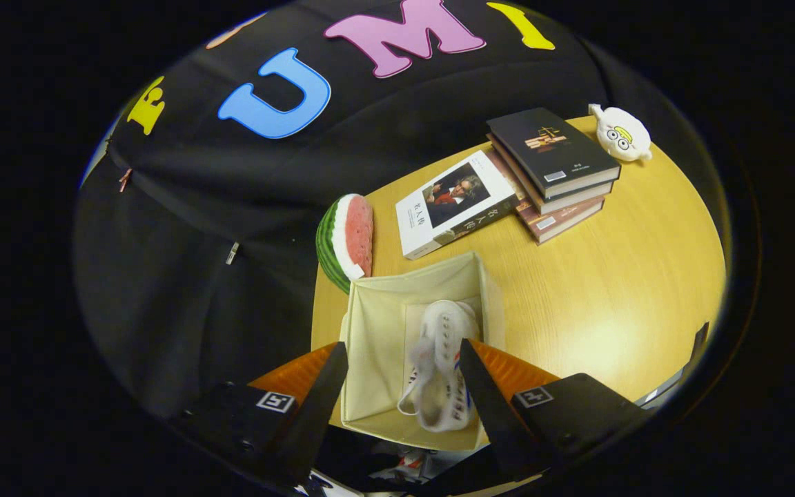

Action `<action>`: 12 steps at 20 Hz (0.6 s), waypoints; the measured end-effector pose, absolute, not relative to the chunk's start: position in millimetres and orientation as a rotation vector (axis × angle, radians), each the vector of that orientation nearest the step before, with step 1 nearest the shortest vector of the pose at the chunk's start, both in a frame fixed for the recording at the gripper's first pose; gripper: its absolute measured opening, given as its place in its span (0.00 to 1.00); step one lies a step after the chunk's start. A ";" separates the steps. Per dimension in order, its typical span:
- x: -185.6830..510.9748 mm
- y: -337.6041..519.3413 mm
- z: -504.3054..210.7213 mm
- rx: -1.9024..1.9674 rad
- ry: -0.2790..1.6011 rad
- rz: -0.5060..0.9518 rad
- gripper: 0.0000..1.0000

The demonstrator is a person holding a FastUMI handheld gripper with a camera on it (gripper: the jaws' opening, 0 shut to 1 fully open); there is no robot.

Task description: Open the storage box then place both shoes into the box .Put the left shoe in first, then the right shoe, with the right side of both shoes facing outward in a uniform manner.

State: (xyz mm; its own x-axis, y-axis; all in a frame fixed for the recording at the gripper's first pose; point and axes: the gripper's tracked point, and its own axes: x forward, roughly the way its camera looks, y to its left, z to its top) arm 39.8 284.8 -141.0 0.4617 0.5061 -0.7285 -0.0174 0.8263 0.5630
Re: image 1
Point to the brown book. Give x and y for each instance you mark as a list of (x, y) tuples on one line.
[(570, 202)]

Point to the watermelon slice toy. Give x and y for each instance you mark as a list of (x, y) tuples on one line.
[(349, 238)]

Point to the white red blurred item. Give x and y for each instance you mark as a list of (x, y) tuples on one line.
[(408, 464)]

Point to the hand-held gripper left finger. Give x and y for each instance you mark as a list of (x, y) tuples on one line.
[(308, 428)]

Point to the silver clip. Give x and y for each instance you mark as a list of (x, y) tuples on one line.
[(232, 253)]

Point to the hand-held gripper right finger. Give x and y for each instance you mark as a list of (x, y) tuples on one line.
[(494, 428)]

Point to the maroon book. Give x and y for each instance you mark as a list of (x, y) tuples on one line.
[(563, 222)]

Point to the copper clip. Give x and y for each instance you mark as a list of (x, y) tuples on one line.
[(125, 180)]

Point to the cream fabric storage box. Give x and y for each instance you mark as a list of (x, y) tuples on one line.
[(377, 345)]

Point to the black cover book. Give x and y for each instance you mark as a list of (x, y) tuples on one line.
[(549, 148)]

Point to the white cartoon plush toy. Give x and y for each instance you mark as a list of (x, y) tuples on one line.
[(622, 134)]

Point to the white portrait cover book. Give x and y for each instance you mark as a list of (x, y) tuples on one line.
[(453, 203)]

